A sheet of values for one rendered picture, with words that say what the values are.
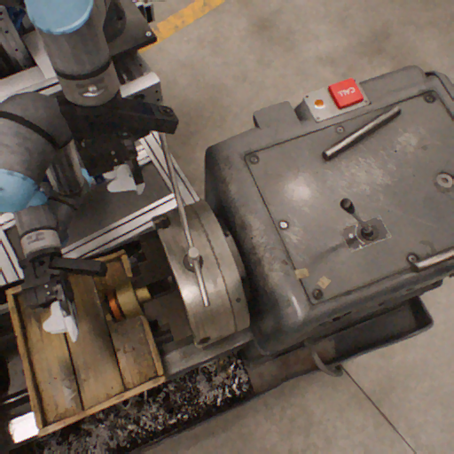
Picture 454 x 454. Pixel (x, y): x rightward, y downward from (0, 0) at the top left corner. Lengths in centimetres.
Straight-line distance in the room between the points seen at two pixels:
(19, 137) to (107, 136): 20
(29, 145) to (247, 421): 156
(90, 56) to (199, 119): 193
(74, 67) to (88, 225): 151
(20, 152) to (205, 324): 47
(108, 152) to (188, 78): 199
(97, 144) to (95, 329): 67
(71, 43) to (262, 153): 51
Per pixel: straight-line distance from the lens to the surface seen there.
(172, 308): 106
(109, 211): 214
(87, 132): 75
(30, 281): 113
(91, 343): 131
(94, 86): 68
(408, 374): 233
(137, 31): 134
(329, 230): 99
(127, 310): 108
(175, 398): 157
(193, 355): 129
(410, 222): 105
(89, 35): 66
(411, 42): 310
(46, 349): 133
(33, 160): 91
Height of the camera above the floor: 215
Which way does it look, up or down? 69 degrees down
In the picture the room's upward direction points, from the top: 8 degrees clockwise
